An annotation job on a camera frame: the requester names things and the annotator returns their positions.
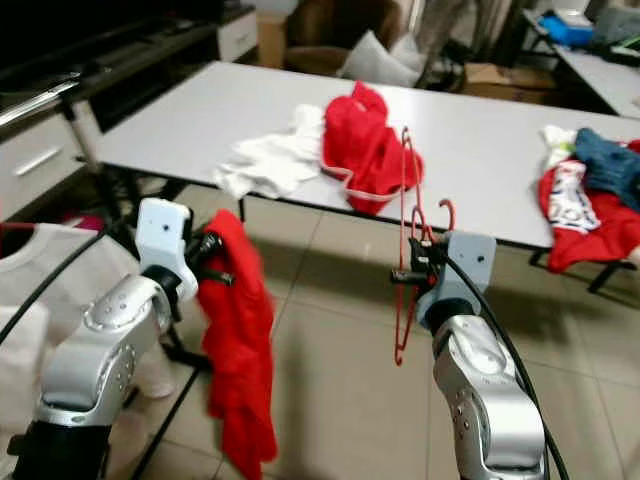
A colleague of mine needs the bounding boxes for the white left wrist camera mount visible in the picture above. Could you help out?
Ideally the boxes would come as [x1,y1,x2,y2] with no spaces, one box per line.
[135,197,193,301]

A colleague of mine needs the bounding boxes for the white t-shirt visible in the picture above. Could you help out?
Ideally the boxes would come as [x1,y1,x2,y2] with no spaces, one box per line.
[0,222,176,480]

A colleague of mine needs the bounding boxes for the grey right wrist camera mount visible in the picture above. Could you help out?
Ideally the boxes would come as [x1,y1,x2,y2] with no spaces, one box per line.
[420,230,498,326]

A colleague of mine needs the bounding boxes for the grey pillow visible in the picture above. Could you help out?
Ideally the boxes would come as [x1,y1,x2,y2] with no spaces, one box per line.
[335,30,431,88]

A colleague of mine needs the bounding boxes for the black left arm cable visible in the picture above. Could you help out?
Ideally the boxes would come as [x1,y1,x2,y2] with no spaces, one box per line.
[0,225,141,346]

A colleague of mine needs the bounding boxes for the brown cardboard box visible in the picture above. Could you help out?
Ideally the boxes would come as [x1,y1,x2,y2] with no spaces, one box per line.
[463,62,561,101]

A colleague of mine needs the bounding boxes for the black television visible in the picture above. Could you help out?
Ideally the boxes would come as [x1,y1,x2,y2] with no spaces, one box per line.
[0,0,231,71]

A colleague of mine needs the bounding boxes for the white low tv cabinet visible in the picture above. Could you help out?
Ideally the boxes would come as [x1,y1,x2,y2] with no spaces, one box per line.
[0,5,261,221]

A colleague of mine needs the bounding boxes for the red clothes hanger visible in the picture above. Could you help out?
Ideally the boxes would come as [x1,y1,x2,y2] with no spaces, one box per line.
[393,125,458,367]
[0,220,51,233]

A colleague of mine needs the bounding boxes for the blue denim jeans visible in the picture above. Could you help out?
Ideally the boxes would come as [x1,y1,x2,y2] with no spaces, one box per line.
[573,127,640,213]

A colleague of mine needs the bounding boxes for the red garment with white trim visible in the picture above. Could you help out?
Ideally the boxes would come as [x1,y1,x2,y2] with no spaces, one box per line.
[320,80,426,216]

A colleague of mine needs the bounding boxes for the plain red garment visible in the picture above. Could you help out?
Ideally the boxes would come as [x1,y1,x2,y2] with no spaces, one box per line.
[195,208,279,480]

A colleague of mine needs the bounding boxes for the brown armchair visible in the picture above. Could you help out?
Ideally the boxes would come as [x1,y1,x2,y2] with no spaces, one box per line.
[282,0,406,77]

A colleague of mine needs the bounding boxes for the blue plastic box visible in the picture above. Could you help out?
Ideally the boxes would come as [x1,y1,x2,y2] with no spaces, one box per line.
[538,8,596,47]

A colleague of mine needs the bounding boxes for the white crumpled garment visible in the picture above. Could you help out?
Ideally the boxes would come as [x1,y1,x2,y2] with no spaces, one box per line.
[213,103,329,201]

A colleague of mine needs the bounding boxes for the white green cloth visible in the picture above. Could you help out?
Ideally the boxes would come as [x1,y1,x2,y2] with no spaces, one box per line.
[538,123,581,171]

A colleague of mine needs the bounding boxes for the pink plastic object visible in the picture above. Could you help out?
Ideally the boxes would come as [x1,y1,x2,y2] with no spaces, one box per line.
[60,212,109,233]

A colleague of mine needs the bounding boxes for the red printed garment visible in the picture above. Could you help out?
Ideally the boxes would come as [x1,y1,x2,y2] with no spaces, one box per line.
[535,140,640,274]

